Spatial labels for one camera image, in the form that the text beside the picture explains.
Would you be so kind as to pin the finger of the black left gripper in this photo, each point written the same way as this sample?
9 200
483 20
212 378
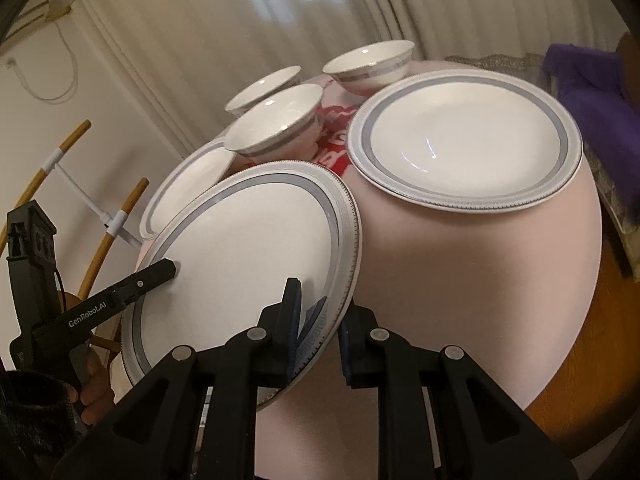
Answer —
120 295

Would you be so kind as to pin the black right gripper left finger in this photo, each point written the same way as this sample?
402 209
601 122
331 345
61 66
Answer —
259 362

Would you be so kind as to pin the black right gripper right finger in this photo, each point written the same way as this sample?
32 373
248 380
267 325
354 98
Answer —
366 350

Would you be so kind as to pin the white plate grey rim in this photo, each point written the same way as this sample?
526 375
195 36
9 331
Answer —
190 179
466 140
234 248

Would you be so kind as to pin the white bowl grey band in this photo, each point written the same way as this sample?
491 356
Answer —
368 69
282 126
261 89

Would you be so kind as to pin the person's left hand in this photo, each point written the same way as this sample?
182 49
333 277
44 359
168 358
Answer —
96 395

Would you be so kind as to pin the pink round tablecloth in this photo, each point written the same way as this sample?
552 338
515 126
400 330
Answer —
511 289

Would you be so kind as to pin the beige grey curtain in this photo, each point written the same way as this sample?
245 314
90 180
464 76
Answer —
183 60

